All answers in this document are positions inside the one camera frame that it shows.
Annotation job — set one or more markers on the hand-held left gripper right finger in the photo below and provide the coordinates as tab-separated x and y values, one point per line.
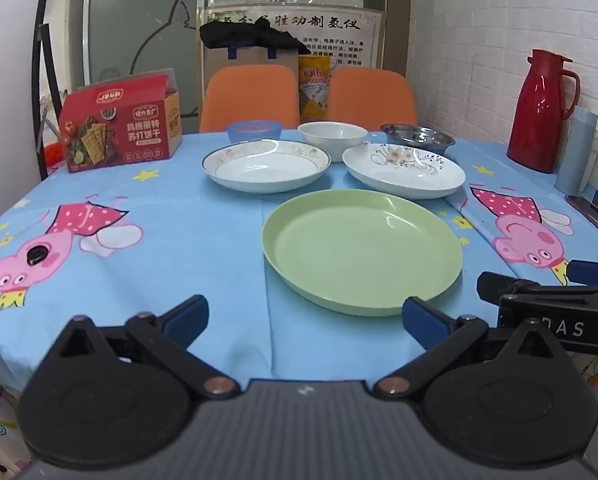
424	322

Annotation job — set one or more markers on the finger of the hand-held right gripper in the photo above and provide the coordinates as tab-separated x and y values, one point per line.
501	286
591	272

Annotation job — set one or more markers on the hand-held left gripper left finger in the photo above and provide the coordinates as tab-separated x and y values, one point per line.
186	321

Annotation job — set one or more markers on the green plastic plate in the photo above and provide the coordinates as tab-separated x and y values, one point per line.
359	250

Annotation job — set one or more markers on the white plate with floral print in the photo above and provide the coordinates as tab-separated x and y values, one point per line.
404	175

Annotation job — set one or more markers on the stainless steel bowl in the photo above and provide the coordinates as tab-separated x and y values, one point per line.
424	140

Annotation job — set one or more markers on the white plate with gold rim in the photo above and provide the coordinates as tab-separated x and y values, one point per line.
266	170

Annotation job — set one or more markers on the white ceramic bowl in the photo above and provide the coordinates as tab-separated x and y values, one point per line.
331	142

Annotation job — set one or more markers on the smartphone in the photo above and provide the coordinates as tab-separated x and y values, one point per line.
589	217

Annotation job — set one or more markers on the blue cartoon printed tablecloth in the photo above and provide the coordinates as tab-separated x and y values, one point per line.
204	240

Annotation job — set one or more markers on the light blue tumbler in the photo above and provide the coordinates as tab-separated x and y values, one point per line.
574	155

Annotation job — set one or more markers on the small black cap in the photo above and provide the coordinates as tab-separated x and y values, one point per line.
38	256

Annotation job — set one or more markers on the red thermos jug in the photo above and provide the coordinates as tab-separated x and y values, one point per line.
536	110

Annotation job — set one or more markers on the blue plastic bowl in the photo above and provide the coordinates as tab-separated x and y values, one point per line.
251	132

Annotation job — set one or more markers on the red cracker box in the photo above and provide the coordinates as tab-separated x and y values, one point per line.
124	130

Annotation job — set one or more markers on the orange chair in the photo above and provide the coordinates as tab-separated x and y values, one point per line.
371	95
249	97

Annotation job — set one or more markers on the black metal stand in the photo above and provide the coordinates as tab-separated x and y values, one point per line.
39	110

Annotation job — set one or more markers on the yellow snack bag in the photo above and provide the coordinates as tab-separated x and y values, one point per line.
314	85

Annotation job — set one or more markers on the brown paper bag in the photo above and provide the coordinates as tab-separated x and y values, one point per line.
251	56

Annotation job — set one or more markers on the black cloth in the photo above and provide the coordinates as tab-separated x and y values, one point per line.
249	35

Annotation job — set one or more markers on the frosted glass door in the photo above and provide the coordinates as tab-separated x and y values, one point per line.
139	20

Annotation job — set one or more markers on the framed wall poster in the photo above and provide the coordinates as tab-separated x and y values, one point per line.
344	35

